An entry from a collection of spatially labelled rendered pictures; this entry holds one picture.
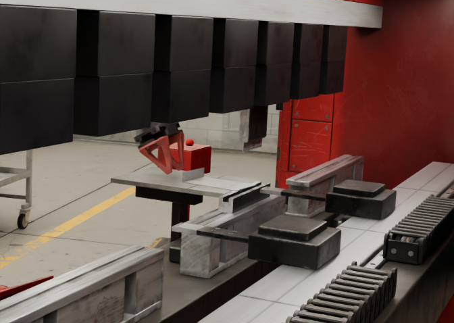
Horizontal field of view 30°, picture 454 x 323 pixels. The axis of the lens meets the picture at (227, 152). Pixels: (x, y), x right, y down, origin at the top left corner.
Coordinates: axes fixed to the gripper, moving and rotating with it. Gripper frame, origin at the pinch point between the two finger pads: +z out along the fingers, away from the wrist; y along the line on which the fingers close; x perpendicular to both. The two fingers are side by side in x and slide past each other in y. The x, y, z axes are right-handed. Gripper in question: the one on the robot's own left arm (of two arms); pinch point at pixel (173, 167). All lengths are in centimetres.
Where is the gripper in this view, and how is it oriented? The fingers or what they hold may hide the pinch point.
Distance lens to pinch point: 180.9
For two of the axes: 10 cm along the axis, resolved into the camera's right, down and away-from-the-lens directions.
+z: 4.2, 9.1, -0.6
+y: 4.0, -1.2, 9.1
